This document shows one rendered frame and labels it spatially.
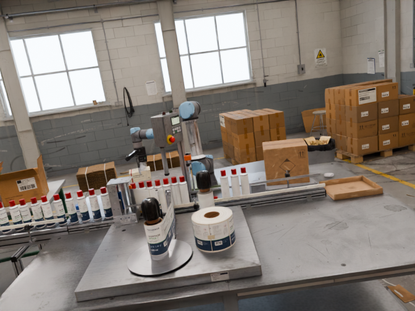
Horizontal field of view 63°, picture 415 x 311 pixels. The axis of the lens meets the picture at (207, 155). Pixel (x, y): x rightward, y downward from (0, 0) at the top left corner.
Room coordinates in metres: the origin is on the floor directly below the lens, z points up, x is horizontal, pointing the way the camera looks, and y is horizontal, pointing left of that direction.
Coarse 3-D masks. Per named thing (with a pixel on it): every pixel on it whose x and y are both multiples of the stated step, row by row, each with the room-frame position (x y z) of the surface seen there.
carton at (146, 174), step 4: (136, 168) 2.65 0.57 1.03; (148, 168) 2.59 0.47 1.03; (132, 172) 2.55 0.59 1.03; (136, 172) 2.53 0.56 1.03; (144, 172) 2.54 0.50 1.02; (148, 172) 2.55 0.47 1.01; (136, 176) 2.53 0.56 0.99; (140, 176) 2.54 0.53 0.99; (144, 176) 2.54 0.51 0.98; (148, 176) 2.55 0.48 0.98; (132, 180) 2.53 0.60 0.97; (136, 180) 2.53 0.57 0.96; (140, 180) 2.54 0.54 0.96; (144, 180) 2.54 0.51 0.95
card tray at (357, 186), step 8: (352, 176) 2.19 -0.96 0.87; (360, 176) 2.19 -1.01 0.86; (328, 184) 2.19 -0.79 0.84; (336, 184) 2.19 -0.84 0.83; (344, 184) 2.17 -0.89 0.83; (352, 184) 2.15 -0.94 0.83; (360, 184) 2.13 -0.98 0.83; (368, 184) 2.11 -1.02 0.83; (376, 184) 2.01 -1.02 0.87; (328, 192) 2.07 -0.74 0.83; (336, 192) 2.05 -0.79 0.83; (344, 192) 2.04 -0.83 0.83; (352, 192) 1.94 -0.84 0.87; (360, 192) 1.94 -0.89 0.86; (368, 192) 1.94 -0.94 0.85; (376, 192) 1.94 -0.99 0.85; (336, 200) 1.94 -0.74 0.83
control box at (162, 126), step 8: (168, 112) 2.24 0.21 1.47; (176, 112) 2.18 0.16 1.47; (152, 120) 2.10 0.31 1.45; (160, 120) 2.07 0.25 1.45; (168, 120) 2.09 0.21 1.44; (160, 128) 2.07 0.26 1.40; (168, 128) 2.08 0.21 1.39; (160, 136) 2.08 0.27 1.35; (168, 136) 2.07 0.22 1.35; (176, 136) 2.13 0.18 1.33; (160, 144) 2.08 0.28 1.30; (168, 144) 2.06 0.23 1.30
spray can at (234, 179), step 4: (232, 168) 2.07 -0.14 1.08; (232, 172) 2.05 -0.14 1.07; (236, 172) 2.06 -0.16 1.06; (232, 176) 2.05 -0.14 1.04; (236, 176) 2.04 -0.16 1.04; (232, 180) 2.05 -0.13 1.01; (236, 180) 2.04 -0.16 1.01; (232, 184) 2.05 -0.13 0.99; (236, 184) 2.04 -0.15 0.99; (232, 188) 2.06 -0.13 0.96; (236, 188) 2.04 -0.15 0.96; (232, 192) 2.06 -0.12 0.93; (236, 192) 2.04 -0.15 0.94; (236, 200) 2.04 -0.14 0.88
